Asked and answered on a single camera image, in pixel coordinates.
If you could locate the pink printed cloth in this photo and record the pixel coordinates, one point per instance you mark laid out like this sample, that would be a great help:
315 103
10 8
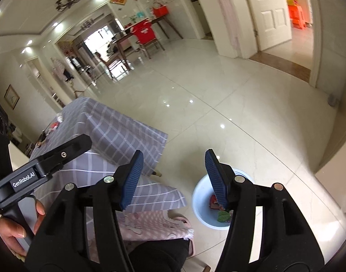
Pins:
150 223

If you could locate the small dark chandelier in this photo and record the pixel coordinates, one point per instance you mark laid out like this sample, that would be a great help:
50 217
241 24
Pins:
88 25

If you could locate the small framed picture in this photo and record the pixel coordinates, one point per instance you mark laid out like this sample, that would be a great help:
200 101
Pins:
11 96

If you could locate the wooden dining chair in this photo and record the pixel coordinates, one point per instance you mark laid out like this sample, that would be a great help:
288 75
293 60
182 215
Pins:
112 62

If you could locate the small red packet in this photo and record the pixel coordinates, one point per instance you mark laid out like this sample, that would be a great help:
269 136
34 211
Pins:
53 126

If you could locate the white panelled door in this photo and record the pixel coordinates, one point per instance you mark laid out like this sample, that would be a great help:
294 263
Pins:
270 14

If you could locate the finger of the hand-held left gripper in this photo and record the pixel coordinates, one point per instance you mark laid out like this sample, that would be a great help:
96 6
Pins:
65 154

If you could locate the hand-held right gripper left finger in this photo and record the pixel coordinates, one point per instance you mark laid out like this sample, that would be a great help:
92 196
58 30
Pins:
132 181

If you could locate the red bag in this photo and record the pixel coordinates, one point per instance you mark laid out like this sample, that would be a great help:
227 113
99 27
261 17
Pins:
160 10

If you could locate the red chair cover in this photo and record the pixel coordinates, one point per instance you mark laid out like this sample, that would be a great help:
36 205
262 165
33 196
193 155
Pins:
143 32

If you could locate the dark wooden dining table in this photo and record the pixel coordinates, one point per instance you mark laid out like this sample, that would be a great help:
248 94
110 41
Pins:
125 37

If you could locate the green packet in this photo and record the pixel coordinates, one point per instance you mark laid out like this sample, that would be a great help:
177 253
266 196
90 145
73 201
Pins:
224 216

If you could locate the coat stand with jacket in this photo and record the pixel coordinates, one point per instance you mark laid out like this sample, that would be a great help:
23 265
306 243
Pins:
59 70

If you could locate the grey checked tablecloth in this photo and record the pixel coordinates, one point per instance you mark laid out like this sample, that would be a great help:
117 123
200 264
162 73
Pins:
110 130

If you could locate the person's dark trouser leg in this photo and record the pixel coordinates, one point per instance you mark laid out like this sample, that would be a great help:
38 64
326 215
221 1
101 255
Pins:
161 255

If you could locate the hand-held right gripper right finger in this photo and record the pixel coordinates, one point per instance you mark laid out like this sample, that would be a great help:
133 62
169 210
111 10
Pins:
217 181

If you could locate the person's left hand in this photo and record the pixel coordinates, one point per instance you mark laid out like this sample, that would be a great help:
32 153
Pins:
11 231

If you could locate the red snack packet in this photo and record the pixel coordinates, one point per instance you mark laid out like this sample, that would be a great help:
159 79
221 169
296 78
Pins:
212 201

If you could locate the wooden chair with cover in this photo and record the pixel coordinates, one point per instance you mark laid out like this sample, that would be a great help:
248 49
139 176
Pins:
150 46

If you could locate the light blue plastic bucket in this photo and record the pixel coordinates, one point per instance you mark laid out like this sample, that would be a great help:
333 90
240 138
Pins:
201 195

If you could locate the red plastic stool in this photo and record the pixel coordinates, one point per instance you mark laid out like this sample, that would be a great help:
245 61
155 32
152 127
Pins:
297 17

